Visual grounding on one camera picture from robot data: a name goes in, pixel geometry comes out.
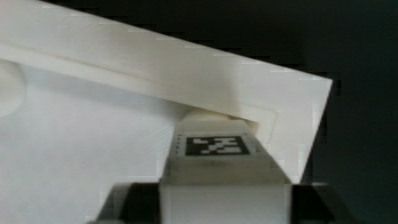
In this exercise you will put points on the white table leg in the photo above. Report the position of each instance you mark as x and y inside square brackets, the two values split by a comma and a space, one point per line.
[224, 186]

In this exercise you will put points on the white square tabletop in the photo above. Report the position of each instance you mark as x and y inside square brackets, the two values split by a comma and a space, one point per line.
[100, 84]

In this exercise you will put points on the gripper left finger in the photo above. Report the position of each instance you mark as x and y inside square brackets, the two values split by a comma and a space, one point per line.
[132, 205]

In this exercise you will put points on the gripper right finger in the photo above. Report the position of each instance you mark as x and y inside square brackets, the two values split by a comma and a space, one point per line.
[319, 207]

